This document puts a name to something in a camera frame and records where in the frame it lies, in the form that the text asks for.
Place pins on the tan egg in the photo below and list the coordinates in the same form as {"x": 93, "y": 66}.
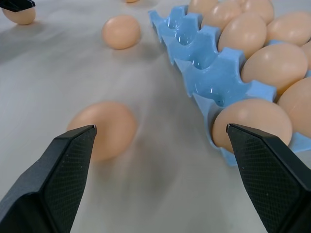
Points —
{"x": 221, "y": 13}
{"x": 111, "y": 126}
{"x": 289, "y": 28}
{"x": 20, "y": 17}
{"x": 243, "y": 34}
{"x": 121, "y": 32}
{"x": 260, "y": 9}
{"x": 252, "y": 116}
{"x": 132, "y": 1}
{"x": 307, "y": 54}
{"x": 300, "y": 106}
{"x": 200, "y": 4}
{"x": 274, "y": 65}

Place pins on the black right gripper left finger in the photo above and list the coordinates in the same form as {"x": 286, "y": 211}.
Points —
{"x": 43, "y": 189}

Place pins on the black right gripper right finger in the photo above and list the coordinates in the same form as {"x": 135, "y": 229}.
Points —
{"x": 272, "y": 184}

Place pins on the blue plastic egg tray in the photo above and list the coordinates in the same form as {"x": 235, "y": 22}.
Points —
{"x": 209, "y": 72}

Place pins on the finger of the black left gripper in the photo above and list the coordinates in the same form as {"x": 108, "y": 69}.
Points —
{"x": 14, "y": 4}

